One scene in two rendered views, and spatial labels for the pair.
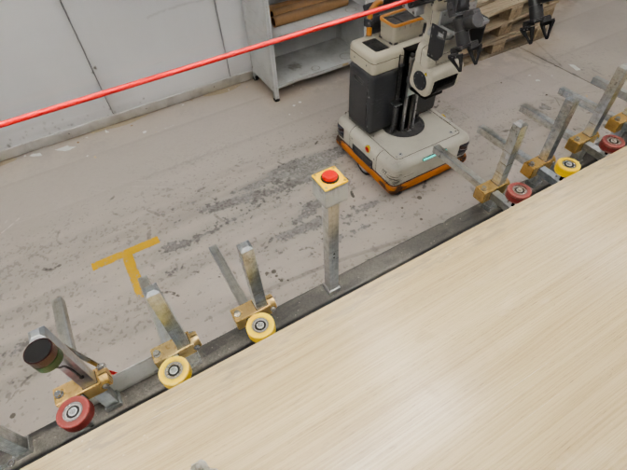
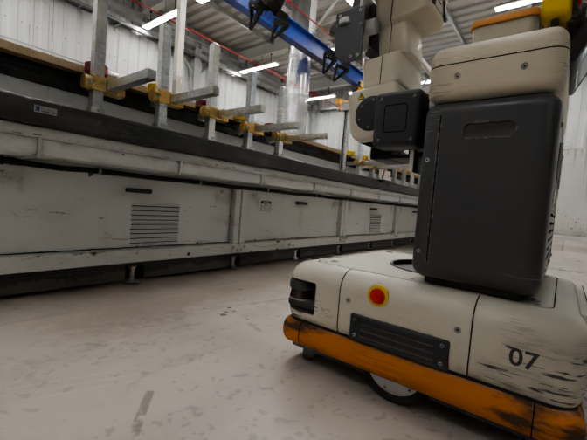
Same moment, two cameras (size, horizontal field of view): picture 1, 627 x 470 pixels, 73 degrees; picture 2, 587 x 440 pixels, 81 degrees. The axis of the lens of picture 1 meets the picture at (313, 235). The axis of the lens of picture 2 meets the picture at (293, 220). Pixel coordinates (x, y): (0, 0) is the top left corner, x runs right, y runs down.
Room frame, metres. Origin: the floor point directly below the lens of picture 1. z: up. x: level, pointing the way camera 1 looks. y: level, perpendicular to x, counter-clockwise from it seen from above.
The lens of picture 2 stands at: (3.06, -1.44, 0.44)
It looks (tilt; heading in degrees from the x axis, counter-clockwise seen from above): 3 degrees down; 155
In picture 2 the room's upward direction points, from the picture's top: 5 degrees clockwise
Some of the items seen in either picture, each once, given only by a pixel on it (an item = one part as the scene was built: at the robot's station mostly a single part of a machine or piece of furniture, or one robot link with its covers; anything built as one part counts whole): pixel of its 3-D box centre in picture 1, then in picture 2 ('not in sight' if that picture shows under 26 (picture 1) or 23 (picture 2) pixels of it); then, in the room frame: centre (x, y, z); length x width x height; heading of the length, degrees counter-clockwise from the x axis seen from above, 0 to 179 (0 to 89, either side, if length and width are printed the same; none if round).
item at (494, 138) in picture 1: (518, 155); (265, 128); (1.33, -0.86, 0.81); 0.43 x 0.03 x 0.04; 27
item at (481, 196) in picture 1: (492, 188); (281, 138); (1.15, -0.69, 0.81); 0.14 x 0.06 x 0.05; 117
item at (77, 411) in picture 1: (82, 418); not in sight; (0.38, 0.62, 0.85); 0.08 x 0.08 x 0.11
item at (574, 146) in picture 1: (582, 140); (214, 113); (1.38, -1.13, 0.83); 0.14 x 0.06 x 0.05; 117
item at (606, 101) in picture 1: (595, 121); (211, 95); (1.39, -1.15, 0.91); 0.04 x 0.04 x 0.48; 27
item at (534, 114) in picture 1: (562, 131); (229, 113); (1.45, -1.08, 0.83); 0.43 x 0.03 x 0.04; 27
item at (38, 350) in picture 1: (62, 370); not in sight; (0.43, 0.60, 1.03); 0.06 x 0.06 x 0.22; 27
